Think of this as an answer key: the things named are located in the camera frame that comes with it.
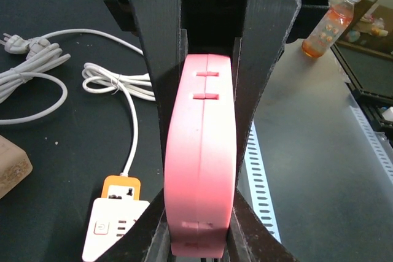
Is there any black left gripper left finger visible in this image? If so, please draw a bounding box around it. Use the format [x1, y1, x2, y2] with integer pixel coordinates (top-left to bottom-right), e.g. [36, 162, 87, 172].
[98, 191, 172, 262]

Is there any white cube socket adapter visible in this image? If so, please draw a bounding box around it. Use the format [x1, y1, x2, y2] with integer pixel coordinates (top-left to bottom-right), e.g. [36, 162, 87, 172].
[82, 198, 149, 261]

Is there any light blue slotted cable duct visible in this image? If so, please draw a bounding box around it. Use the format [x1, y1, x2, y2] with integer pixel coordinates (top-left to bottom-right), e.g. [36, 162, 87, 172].
[244, 121, 281, 243]

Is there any orange power strip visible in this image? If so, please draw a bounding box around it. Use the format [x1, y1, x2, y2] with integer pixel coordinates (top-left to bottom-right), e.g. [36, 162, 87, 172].
[101, 175, 141, 201]

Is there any beige cube plug adapter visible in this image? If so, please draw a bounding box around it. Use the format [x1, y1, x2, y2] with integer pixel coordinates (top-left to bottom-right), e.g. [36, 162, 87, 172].
[0, 136, 33, 198]

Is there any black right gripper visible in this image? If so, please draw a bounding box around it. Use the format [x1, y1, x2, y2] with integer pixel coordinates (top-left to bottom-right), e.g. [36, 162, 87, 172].
[104, 0, 328, 171]

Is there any pink plug adapter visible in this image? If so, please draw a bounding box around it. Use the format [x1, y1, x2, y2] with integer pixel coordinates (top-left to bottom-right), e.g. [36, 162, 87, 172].
[164, 54, 236, 258]

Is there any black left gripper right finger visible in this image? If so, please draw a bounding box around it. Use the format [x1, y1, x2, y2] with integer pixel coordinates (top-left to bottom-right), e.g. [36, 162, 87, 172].
[225, 190, 297, 262]

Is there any white power strip cable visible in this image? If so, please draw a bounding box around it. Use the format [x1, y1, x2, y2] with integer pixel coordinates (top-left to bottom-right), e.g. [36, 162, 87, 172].
[81, 61, 157, 177]

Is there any orange drink bottle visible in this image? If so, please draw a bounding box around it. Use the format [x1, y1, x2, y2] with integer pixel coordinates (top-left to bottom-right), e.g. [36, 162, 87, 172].
[302, 0, 360, 58]

